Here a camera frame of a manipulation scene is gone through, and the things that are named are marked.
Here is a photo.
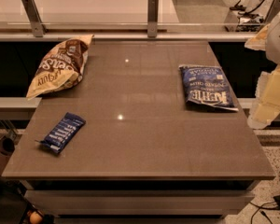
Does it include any blue kettle chip bag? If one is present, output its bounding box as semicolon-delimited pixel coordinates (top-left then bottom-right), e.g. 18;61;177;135
178;64;238;111

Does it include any middle metal rail bracket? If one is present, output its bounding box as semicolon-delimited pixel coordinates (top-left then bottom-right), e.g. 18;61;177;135
147;0;159;38

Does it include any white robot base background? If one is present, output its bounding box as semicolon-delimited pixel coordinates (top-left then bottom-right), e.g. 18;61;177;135
224;0;268;32

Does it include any metal rail bracket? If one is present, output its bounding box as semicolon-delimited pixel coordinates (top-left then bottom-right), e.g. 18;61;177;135
147;0;159;38
21;0;46;37
264;0;280;24

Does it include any brown chip bag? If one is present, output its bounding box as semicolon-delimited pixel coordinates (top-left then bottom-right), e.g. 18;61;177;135
26;35;93;99

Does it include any orange ball under table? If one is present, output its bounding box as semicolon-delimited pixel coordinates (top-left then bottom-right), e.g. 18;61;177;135
29;211;43;224

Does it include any right metal rail bracket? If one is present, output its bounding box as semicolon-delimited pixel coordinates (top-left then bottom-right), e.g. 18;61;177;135
264;0;280;24

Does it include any blue snack bar wrapper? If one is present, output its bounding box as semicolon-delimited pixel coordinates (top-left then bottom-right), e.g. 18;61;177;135
39;112;86;154

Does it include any left metal rail bracket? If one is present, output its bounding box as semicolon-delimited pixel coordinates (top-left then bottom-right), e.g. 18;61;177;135
21;0;46;37

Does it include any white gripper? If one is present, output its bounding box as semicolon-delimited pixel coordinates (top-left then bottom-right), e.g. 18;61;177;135
245;12;280;130

